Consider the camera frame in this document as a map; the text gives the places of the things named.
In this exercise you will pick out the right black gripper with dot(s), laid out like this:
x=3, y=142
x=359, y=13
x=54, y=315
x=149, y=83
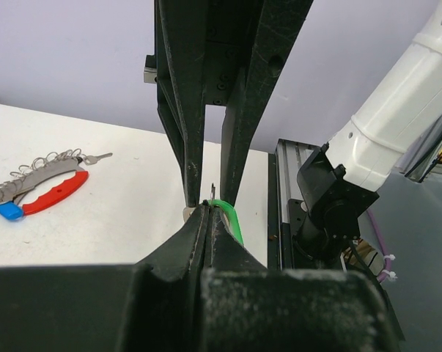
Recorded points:
x=211, y=52

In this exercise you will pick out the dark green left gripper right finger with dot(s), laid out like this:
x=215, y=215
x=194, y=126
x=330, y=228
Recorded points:
x=234, y=315

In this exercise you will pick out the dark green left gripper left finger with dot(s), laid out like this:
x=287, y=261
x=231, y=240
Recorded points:
x=168, y=289

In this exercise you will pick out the key with green tag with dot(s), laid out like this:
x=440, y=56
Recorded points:
x=229, y=215

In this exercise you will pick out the red-handled metal keyring holder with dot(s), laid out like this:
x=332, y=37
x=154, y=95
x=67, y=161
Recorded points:
x=42, y=169

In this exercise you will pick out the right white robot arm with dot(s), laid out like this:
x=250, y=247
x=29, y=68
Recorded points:
x=340, y=180

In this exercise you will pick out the blue key tag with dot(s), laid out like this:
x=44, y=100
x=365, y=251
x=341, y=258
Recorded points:
x=10, y=211

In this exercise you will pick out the aluminium frame rail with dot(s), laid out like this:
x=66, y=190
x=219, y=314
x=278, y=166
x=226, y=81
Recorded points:
x=292, y=238

